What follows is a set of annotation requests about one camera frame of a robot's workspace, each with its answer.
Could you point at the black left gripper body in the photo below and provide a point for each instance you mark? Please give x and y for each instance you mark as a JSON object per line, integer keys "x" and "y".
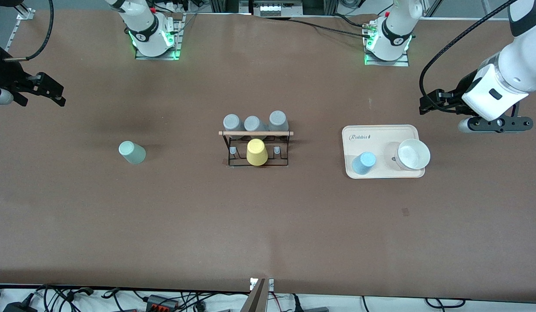
{"x": 461, "y": 87}

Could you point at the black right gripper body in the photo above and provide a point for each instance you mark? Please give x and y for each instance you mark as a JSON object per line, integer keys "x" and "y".
{"x": 4, "y": 74}

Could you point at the light blue cup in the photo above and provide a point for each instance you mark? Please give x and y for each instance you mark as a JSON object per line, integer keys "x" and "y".
{"x": 364, "y": 163}

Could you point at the mint green cup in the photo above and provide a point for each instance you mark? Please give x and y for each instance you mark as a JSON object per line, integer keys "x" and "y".
{"x": 132, "y": 152}

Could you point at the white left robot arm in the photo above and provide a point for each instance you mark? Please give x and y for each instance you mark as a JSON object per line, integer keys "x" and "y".
{"x": 523, "y": 65}

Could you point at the white bowl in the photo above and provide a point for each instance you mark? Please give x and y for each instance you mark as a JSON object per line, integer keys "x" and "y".
{"x": 413, "y": 154}

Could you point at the cream tray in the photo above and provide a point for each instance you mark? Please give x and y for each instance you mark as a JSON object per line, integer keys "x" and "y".
{"x": 371, "y": 145}

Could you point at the grey cup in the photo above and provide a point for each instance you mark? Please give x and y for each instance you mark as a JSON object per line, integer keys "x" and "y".
{"x": 253, "y": 123}
{"x": 278, "y": 120}
{"x": 232, "y": 122}

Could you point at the yellow cup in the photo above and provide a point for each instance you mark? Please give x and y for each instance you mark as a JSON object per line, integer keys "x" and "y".
{"x": 256, "y": 152}

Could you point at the white power strip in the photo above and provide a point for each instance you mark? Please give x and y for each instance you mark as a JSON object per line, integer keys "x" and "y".
{"x": 276, "y": 8}

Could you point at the black power adapter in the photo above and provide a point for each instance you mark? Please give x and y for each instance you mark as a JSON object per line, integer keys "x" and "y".
{"x": 18, "y": 307}

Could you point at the black box orange connectors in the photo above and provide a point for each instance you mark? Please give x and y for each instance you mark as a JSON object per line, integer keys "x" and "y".
{"x": 161, "y": 303}

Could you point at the aluminium rail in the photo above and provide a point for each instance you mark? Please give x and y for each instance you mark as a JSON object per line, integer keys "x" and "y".
{"x": 21, "y": 24}

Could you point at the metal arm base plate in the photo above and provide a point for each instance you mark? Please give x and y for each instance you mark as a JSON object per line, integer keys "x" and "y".
{"x": 177, "y": 47}
{"x": 387, "y": 63}

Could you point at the grey camera stand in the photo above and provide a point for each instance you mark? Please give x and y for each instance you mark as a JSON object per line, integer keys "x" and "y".
{"x": 255, "y": 299}

